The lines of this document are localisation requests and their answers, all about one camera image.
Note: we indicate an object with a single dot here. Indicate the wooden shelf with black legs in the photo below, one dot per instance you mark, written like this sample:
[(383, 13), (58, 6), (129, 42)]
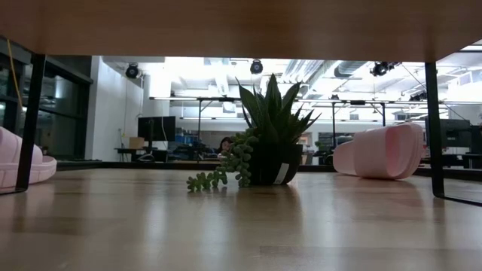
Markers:
[(241, 30)]

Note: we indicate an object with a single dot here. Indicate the black computer monitor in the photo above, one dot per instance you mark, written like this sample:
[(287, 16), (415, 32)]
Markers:
[(457, 133), (156, 128)]

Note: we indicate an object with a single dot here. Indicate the person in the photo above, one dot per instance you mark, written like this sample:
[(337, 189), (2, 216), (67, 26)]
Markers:
[(225, 144)]

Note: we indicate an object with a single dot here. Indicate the black metal workstation frame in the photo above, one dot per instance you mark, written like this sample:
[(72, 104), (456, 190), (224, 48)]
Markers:
[(199, 113), (333, 120)]

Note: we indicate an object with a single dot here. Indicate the black round ceiling fixture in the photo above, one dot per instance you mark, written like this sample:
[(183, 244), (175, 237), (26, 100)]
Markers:
[(379, 69), (256, 67), (132, 71)]

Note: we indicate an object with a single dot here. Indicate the pink rubber slide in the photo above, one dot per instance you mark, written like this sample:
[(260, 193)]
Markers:
[(380, 154), (43, 169)]

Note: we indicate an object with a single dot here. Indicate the blue storage bins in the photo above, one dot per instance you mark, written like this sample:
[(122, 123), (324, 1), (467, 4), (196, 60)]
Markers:
[(186, 140)]

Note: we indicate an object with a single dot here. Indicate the cardboard box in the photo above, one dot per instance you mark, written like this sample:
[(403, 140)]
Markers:
[(136, 142)]

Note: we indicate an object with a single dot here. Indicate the black aluminium table frame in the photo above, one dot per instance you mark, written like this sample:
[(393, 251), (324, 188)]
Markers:
[(316, 168)]

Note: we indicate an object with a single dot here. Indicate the succulent plant in black pot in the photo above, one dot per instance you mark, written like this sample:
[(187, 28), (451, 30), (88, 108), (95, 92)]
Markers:
[(273, 162)]

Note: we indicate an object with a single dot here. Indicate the grey ceiling air duct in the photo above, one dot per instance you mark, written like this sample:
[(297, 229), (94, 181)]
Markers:
[(348, 69)]

